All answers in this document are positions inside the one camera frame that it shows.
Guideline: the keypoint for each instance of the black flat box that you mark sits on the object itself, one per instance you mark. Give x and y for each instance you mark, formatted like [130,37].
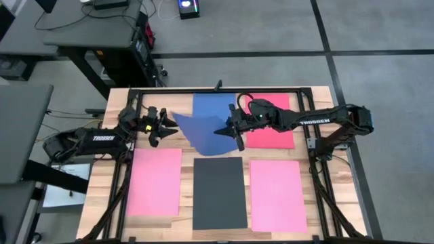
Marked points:
[110,4]

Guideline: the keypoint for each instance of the black device blue light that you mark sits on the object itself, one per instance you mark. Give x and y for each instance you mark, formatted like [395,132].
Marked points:
[188,11]

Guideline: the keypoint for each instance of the red paper sheet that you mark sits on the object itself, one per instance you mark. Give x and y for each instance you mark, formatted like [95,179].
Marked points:
[271,139]

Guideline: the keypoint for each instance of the black table frame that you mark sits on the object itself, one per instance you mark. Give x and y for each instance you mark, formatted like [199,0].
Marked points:
[169,91]

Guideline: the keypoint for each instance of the dark grey storage box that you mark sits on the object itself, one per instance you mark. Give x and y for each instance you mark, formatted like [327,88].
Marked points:
[15,69]

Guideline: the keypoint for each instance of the standing desk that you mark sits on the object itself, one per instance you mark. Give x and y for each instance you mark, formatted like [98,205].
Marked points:
[84,30]

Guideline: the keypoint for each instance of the grey desk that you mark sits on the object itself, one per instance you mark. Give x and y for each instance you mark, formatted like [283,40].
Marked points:
[20,135]
[13,210]

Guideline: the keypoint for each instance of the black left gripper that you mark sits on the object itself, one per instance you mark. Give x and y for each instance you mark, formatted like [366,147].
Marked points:
[153,135]

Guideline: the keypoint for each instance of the blue paper sheet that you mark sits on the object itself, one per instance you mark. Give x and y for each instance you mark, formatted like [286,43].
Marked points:
[213,103]
[203,135]

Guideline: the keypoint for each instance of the black computer tower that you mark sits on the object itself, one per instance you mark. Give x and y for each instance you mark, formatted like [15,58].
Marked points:
[122,67]

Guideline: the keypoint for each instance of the silver base bracket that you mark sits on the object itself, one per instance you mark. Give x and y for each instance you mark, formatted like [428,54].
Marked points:
[311,142]

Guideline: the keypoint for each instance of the black desk equipment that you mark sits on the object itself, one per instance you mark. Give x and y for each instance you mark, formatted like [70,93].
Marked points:
[46,5]

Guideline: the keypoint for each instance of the pink paper sheet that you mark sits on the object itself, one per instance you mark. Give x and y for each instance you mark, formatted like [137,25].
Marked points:
[278,196]
[154,183]

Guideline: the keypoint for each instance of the small black frame mount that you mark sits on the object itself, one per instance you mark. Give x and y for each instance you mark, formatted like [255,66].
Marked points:
[219,85]

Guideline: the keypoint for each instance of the black paper sheet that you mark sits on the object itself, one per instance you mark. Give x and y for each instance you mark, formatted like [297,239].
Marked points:
[218,193]

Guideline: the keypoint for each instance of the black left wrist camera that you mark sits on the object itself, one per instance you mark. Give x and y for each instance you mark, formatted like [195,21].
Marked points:
[142,122]

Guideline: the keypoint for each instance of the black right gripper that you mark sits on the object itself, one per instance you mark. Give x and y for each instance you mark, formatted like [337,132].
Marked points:
[234,118]

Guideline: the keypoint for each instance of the black caster wheel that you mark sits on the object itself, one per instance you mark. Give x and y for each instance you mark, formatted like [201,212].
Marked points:
[163,72]

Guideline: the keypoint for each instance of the white board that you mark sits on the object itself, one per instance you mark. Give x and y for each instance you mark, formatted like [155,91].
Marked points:
[61,200]

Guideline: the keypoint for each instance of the black desk foot beam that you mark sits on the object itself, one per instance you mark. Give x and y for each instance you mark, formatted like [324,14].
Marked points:
[54,175]

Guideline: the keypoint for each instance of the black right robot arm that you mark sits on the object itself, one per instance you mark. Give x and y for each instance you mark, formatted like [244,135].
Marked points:
[305,120]

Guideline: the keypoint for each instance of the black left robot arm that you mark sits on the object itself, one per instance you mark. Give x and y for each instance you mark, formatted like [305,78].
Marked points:
[101,140]

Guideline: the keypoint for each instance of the red box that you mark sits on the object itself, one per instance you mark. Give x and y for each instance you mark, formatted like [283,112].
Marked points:
[150,34]

